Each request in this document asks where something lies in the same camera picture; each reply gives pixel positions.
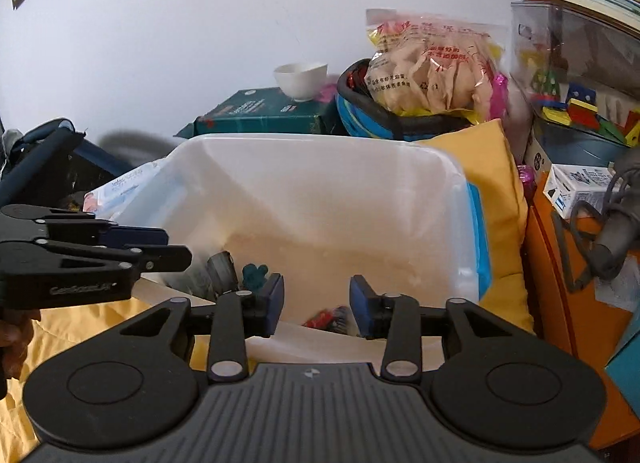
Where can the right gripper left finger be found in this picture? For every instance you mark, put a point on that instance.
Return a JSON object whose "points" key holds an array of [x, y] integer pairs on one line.
{"points": [[236, 317]]}

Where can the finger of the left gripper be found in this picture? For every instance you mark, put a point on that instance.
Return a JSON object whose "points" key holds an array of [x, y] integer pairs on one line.
{"points": [[31, 223], [49, 259]]}

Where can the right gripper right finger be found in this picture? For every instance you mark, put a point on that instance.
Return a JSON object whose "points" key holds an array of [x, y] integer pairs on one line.
{"points": [[401, 321]]}

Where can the person hand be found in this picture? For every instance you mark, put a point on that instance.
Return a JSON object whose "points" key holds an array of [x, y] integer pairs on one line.
{"points": [[17, 331]]}

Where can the teal toy in bin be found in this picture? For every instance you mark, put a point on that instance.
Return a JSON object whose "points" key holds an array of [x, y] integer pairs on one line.
{"points": [[254, 277]]}

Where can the grey wheel toy in bin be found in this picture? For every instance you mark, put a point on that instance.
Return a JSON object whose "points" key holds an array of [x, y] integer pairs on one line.
{"points": [[206, 278]]}

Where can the red toy in bin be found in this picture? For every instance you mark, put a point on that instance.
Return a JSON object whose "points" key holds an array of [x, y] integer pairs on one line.
{"points": [[338, 320]]}

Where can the dark blue bag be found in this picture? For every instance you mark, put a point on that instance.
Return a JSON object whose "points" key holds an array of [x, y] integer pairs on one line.
{"points": [[54, 165]]}

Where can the baby wipes pack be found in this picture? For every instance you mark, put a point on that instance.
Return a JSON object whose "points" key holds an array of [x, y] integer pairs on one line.
{"points": [[110, 200]]}

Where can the translucent white plastic bin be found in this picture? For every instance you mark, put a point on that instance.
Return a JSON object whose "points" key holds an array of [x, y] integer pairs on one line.
{"points": [[318, 210]]}

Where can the yellow cloth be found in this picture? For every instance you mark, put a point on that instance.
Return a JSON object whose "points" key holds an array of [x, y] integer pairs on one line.
{"points": [[487, 161]]}

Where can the orange box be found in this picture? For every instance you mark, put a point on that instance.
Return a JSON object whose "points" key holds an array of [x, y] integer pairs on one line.
{"points": [[579, 324]]}

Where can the dark green box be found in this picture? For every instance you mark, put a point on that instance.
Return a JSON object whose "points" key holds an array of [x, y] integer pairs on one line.
{"points": [[266, 111]]}

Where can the black blue round bag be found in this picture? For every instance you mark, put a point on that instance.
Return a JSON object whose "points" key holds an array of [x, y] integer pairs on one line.
{"points": [[363, 117]]}

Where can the small white box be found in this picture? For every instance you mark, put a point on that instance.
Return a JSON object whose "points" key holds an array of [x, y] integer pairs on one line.
{"points": [[568, 185]]}

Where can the light blue box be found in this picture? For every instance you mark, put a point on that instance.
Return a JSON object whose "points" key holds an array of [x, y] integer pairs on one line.
{"points": [[624, 365]]}

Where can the white bowl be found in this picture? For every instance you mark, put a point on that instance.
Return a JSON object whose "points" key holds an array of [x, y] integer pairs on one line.
{"points": [[301, 81]]}

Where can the snack bag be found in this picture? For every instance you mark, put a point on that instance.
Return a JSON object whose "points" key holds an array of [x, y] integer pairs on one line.
{"points": [[426, 64]]}

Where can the clear box of toy blocks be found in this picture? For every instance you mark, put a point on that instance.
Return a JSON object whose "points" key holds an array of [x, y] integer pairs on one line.
{"points": [[577, 71]]}

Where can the blue bin handle clip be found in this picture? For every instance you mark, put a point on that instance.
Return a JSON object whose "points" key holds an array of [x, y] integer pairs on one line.
{"points": [[482, 250]]}

